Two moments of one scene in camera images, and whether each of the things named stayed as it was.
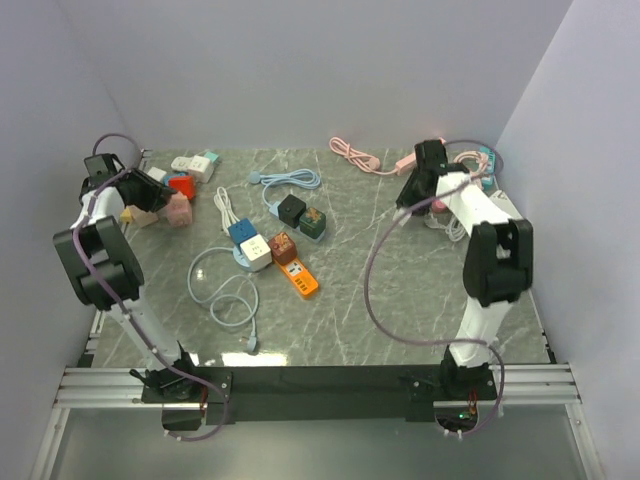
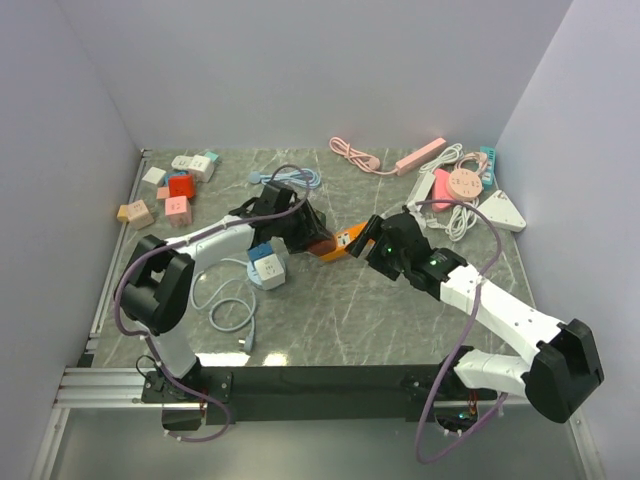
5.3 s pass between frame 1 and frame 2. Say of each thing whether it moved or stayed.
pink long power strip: stayed
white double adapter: stayed
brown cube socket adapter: moved
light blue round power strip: moved
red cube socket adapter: stayed
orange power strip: moved
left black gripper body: moved
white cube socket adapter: moved
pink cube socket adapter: stayed
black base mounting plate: stayed
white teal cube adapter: stayed
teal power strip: stayed
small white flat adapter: stayed
